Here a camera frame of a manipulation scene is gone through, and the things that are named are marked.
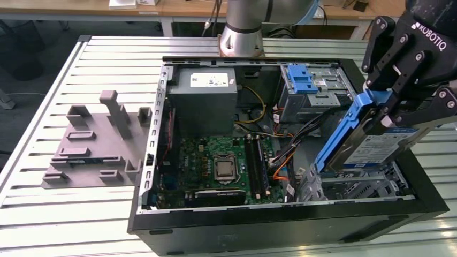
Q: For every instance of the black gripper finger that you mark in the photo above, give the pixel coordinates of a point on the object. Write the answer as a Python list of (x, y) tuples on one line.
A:
[(411, 69), (447, 104)]

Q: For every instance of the hard disk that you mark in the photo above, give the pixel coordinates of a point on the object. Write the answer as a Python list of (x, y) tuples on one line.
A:
[(375, 150)]

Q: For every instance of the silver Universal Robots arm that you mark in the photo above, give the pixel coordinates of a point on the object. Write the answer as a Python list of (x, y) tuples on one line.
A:
[(241, 32)]

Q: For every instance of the metal disk bay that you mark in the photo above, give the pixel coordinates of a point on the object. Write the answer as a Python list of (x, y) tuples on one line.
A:
[(358, 180)]

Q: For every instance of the metal optical drive cage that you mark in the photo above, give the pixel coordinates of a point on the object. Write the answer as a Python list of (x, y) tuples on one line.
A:
[(322, 100)]

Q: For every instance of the blue plastic drive latch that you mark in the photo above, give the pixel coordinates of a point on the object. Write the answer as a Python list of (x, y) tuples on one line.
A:
[(298, 80)]

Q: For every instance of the black RAM slot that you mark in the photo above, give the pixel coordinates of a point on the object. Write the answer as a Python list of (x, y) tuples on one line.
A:
[(253, 166)]

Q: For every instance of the grey power supply unit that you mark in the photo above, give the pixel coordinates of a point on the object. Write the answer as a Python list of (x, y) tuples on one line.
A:
[(203, 112)]

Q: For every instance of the silver CPU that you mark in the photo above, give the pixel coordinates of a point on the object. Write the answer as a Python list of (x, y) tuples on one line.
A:
[(225, 170)]

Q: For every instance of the green motherboard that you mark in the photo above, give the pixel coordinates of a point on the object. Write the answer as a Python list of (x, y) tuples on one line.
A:
[(201, 150)]

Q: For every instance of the CPU socket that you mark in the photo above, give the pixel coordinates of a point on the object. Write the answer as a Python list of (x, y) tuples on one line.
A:
[(226, 181)]

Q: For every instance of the black graphics card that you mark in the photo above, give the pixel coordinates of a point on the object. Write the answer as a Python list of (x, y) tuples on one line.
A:
[(218, 196)]

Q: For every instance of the black PC case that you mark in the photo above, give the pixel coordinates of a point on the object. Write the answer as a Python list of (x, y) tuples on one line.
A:
[(250, 235)]

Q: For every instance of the white box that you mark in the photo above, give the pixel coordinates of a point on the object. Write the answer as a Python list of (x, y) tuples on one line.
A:
[(123, 4)]

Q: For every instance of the grey parts rack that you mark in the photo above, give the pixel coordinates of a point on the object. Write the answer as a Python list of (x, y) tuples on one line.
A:
[(93, 166)]

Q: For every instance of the wooden desk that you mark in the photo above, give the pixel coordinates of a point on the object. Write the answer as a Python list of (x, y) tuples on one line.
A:
[(71, 8)]

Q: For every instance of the grey desk foot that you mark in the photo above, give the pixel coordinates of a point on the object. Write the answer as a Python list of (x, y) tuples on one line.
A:
[(6, 103)]

